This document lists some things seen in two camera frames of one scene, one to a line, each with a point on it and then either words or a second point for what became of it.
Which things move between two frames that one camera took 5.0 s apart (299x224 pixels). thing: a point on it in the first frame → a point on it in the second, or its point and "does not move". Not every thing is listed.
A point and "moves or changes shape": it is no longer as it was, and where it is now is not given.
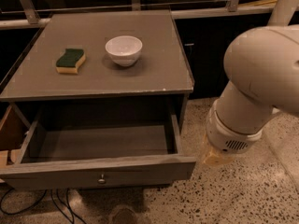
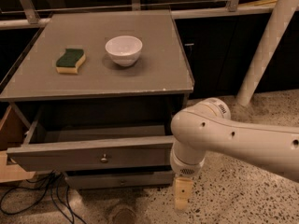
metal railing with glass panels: [24, 5] does not move
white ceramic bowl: [124, 49] does not move
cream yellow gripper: [229, 138] → [186, 167]
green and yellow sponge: [70, 61] does not move
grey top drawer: [83, 150] moves or changes shape
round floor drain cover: [124, 216] does not move
